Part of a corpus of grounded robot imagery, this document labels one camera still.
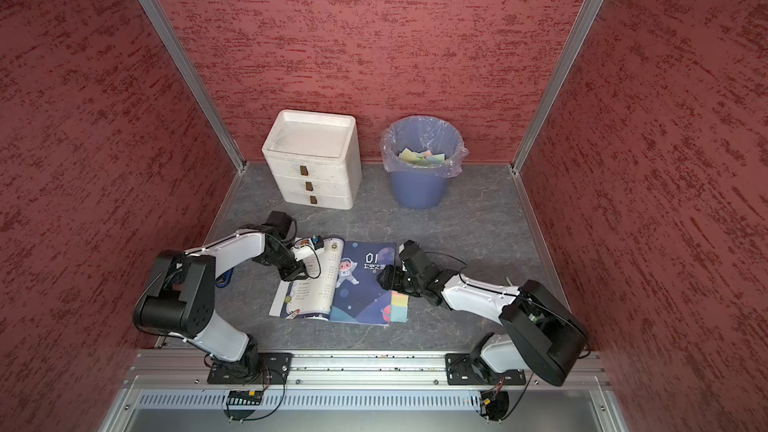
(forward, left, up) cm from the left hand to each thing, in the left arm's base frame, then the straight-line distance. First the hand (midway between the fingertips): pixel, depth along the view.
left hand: (299, 274), depth 91 cm
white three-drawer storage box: (+27, -5, +24) cm, 37 cm away
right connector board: (-32, -54, +1) cm, 63 cm away
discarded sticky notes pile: (+38, -39, +15) cm, 56 cm away
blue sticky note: (-12, -31, +1) cm, 33 cm away
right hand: (-5, -27, +2) cm, 28 cm away
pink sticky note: (-8, -30, +8) cm, 32 cm away
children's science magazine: (-5, -15, 0) cm, 16 cm away
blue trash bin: (+27, -39, +11) cm, 49 cm away
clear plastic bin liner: (+42, -40, +15) cm, 60 cm away
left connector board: (-31, +7, -2) cm, 32 cm away
